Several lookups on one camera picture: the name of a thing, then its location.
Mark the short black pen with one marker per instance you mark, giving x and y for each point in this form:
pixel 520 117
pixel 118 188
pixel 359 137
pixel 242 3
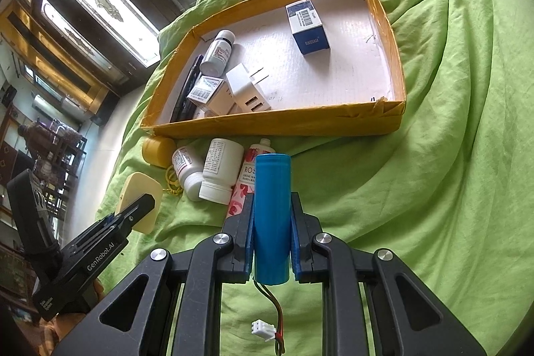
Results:
pixel 192 89

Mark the yellow cartoon toy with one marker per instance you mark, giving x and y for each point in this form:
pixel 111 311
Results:
pixel 139 185

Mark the blue and white carton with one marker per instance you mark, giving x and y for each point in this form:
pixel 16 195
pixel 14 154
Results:
pixel 311 35

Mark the large white pill bottle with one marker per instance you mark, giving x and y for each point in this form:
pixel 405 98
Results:
pixel 219 168

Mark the small grey carton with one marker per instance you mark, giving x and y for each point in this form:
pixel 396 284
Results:
pixel 203 89

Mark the white charger plug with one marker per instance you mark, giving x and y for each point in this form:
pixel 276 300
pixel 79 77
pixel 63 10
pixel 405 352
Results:
pixel 246 87

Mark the small white pill bottle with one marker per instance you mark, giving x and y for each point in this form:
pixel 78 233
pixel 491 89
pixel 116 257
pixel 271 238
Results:
pixel 185 168

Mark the yellow rubber band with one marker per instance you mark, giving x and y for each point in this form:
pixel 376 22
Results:
pixel 167 181

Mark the green blanket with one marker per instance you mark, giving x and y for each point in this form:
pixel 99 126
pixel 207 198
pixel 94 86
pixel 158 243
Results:
pixel 438 130

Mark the white bottle with grey label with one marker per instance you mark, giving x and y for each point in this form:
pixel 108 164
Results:
pixel 217 53

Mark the yellow cardboard box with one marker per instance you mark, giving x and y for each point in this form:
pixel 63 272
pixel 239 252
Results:
pixel 271 124

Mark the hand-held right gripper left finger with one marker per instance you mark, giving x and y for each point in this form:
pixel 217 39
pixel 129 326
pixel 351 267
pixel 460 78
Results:
pixel 249 247

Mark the pink floral hand cream tube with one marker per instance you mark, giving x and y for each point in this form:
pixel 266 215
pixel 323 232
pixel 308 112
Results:
pixel 246 181

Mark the yellow round jar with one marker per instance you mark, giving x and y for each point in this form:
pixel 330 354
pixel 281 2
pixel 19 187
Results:
pixel 158 151

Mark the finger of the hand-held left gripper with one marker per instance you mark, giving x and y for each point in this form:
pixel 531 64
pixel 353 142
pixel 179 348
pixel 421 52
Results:
pixel 133 214

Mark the person's left hand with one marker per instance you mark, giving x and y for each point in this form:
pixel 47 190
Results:
pixel 71 322

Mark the blue cylindrical battery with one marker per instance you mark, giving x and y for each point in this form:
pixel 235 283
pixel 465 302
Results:
pixel 271 214

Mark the black marker with yellow ends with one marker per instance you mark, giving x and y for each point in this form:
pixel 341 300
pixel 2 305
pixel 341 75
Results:
pixel 182 95

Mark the white appliance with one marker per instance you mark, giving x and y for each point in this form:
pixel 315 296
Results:
pixel 56 108

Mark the wooden shelf rack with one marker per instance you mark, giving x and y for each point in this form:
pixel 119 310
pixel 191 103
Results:
pixel 62 164

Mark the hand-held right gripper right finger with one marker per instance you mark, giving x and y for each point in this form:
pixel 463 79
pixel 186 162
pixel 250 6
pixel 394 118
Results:
pixel 297 256

